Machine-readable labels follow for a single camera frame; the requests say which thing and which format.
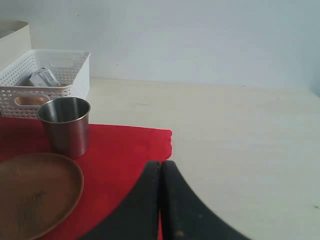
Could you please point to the blue white milk carton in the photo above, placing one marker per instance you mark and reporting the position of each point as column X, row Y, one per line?
column 43, row 77

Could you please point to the brown round plate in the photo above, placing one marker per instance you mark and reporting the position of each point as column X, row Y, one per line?
column 38, row 191

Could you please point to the white woven plastic basket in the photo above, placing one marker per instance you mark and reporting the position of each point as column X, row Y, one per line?
column 71, row 68

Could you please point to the cream plastic bin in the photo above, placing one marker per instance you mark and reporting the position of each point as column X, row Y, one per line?
column 15, row 40

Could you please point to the stainless steel cup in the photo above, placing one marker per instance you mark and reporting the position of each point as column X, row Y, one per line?
column 66, row 122

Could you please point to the red scalloped table cloth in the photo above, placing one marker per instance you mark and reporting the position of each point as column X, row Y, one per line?
column 115, row 159

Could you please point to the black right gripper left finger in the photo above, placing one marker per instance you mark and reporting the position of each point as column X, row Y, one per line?
column 137, row 216

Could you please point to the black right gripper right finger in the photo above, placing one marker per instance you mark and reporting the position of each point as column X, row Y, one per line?
column 183, row 215

